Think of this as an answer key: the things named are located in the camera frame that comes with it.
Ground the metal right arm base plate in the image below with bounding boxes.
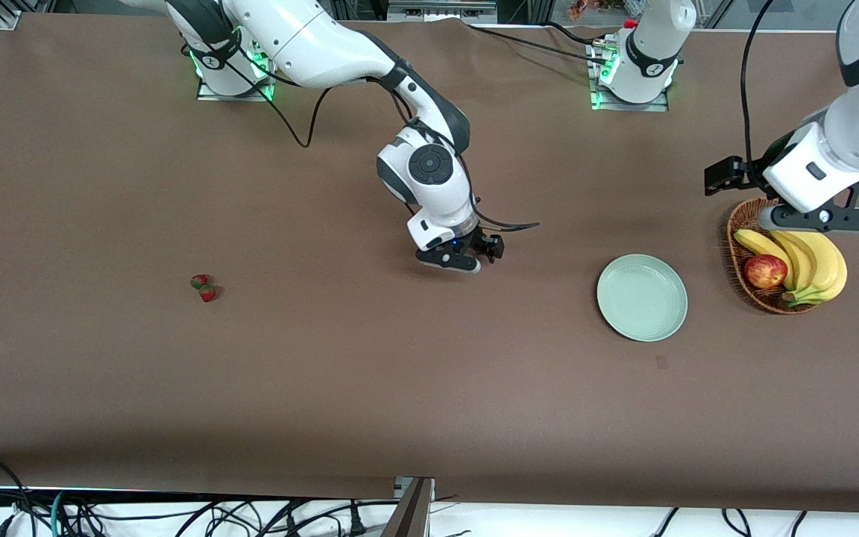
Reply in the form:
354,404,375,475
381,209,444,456
195,45,276,102

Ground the brown wicker basket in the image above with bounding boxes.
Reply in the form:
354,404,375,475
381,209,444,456
726,197,822,315

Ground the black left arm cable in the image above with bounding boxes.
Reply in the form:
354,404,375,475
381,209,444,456
740,0,775,183

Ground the teal cable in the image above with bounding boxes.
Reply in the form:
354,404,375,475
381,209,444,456
48,490,69,537

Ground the grey metal table leg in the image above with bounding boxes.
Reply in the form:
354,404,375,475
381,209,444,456
381,477,436,537

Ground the large yellow banana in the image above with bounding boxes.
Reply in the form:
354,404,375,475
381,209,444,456
773,230,848,307

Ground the silver metal frame rail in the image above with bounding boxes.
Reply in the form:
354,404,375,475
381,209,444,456
385,0,499,23

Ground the pale green round plate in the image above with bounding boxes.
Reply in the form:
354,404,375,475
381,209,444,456
597,254,689,342

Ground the brown table cover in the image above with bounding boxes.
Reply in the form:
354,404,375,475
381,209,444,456
0,11,859,515

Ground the red apple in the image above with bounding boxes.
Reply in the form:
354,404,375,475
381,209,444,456
744,254,789,290

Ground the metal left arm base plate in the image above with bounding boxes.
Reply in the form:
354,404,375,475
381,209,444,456
588,41,670,113

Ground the small yellow banana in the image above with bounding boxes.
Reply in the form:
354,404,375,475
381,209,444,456
733,228,794,290

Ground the thin black cable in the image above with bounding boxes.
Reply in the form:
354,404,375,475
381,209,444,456
467,21,611,66

